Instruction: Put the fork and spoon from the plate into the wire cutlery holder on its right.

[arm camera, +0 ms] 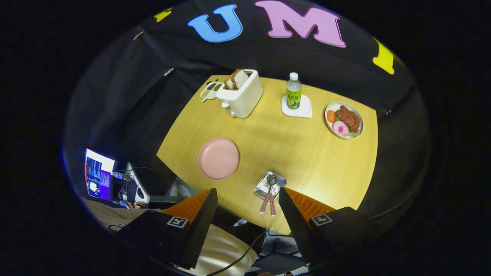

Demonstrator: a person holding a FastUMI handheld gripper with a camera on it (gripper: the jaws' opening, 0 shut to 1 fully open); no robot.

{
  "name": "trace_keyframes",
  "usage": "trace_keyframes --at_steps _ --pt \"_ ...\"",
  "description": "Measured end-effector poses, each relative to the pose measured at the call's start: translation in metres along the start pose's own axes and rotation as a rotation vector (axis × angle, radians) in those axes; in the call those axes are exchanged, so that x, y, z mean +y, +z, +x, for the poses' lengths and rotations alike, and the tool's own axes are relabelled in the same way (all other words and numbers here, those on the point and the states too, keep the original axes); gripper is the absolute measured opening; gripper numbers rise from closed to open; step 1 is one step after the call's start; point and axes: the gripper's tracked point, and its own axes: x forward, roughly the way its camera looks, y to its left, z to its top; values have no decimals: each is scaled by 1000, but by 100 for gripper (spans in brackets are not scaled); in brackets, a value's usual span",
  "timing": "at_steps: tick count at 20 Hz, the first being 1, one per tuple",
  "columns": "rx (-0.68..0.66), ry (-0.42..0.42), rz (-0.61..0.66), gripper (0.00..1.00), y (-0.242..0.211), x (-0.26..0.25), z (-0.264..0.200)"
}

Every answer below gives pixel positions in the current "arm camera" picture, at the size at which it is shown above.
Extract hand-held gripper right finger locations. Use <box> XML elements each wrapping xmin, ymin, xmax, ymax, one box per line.
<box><xmin>278</xmin><ymin>187</ymin><xmax>378</xmax><ymax>269</ymax></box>

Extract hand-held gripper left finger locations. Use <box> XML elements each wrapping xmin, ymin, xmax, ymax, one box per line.
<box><xmin>117</xmin><ymin>188</ymin><xmax>218</xmax><ymax>270</ymax></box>

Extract spoon with checkered handle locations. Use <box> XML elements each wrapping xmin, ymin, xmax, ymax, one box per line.
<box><xmin>267</xmin><ymin>175</ymin><xmax>277</xmax><ymax>217</ymax></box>

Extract fork with checkered handle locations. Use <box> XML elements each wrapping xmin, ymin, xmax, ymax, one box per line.
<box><xmin>259</xmin><ymin>180</ymin><xmax>274</xmax><ymax>214</ymax></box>

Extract beige cloth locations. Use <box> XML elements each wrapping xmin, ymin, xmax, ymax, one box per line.
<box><xmin>82</xmin><ymin>197</ymin><xmax>258</xmax><ymax>276</ymax></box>

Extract pink plate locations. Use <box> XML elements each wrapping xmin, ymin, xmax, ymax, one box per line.
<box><xmin>198</xmin><ymin>137</ymin><xmax>240</xmax><ymax>181</ymax></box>

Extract white food plate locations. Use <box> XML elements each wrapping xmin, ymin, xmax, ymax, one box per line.
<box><xmin>325</xmin><ymin>101</ymin><xmax>364</xmax><ymax>139</ymax></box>

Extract pink round food slice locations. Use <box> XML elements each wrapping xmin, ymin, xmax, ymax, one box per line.
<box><xmin>333</xmin><ymin>120</ymin><xmax>349</xmax><ymax>137</ymax></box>

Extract white square coaster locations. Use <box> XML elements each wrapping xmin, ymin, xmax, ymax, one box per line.
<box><xmin>281</xmin><ymin>94</ymin><xmax>313</xmax><ymax>118</ymax></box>

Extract open laptop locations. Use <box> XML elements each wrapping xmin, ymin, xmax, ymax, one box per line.
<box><xmin>84</xmin><ymin>148</ymin><xmax>151</xmax><ymax>209</ymax></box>

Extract fried meat piece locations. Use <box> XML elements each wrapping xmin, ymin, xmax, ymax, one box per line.
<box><xmin>335</xmin><ymin>105</ymin><xmax>361</xmax><ymax>133</ymax></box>

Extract cream toaster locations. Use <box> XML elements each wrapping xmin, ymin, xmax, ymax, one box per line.
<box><xmin>216</xmin><ymin>69</ymin><xmax>264</xmax><ymax>118</ymax></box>

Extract green tea bottle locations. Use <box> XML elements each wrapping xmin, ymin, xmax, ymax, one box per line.
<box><xmin>286</xmin><ymin>72</ymin><xmax>302</xmax><ymax>110</ymax></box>

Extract white divided bean dish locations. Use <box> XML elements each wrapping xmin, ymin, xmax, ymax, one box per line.
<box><xmin>199</xmin><ymin>81</ymin><xmax>224</xmax><ymax>103</ymax></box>

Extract metal wire basket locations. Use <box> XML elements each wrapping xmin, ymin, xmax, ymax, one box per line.
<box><xmin>254</xmin><ymin>171</ymin><xmax>287</xmax><ymax>200</ymax></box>

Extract black cable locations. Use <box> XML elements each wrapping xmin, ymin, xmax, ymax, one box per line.
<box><xmin>205</xmin><ymin>229</ymin><xmax>268</xmax><ymax>276</ymax></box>

